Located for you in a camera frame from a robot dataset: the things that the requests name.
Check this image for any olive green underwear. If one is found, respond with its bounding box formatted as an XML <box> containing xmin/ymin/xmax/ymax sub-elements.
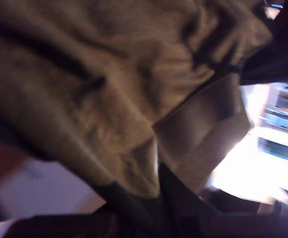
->
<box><xmin>0</xmin><ymin>0</ymin><xmax>274</xmax><ymax>202</ymax></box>

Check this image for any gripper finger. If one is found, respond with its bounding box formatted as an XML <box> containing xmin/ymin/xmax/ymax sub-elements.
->
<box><xmin>239</xmin><ymin>0</ymin><xmax>288</xmax><ymax>86</ymax></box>
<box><xmin>94</xmin><ymin>181</ymin><xmax>167</xmax><ymax>238</ymax></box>
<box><xmin>158</xmin><ymin>163</ymin><xmax>233</xmax><ymax>238</ymax></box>

